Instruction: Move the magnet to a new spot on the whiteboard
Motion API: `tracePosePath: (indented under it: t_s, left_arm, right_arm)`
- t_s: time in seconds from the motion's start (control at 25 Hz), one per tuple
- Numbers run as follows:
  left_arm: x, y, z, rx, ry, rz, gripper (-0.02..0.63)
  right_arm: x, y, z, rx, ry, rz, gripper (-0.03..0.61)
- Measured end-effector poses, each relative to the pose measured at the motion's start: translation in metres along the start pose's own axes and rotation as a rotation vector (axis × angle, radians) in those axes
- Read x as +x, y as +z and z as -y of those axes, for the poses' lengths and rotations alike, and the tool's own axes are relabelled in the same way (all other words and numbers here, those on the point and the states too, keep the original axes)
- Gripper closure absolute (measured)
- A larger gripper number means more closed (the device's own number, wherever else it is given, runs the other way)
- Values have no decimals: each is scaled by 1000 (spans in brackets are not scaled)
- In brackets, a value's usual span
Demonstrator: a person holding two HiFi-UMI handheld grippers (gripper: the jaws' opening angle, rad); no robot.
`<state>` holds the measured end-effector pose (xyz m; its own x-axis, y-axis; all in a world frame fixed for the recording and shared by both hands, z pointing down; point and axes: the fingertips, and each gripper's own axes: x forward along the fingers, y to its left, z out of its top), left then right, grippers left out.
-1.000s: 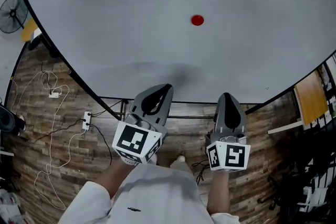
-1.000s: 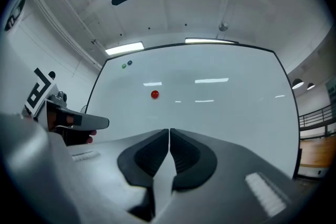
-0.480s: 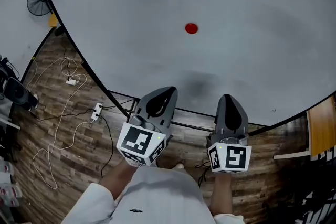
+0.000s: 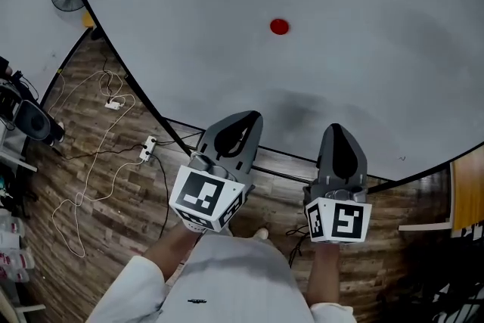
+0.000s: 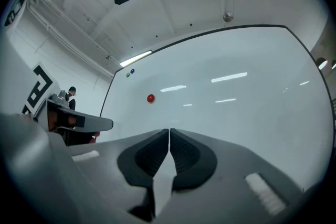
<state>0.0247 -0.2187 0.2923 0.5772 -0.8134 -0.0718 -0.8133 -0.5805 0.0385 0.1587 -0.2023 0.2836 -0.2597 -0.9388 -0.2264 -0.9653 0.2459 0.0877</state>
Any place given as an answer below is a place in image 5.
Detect large white table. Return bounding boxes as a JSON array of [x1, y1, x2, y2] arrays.
[[99, 24, 336, 194]]

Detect ceiling strip light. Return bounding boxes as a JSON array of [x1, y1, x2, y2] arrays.
[[119, 50, 153, 68]]

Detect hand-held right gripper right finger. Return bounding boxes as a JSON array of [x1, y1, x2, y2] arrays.
[[156, 127, 306, 224]]

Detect white wall pipes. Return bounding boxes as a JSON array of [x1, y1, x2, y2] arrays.
[[26, 0, 118, 64]]

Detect person's left hand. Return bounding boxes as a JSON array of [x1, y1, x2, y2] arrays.
[[86, 132, 101, 145]]

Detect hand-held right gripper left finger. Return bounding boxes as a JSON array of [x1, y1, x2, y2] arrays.
[[68, 127, 171, 224]]

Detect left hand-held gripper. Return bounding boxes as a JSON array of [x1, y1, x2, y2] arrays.
[[0, 0, 114, 134]]

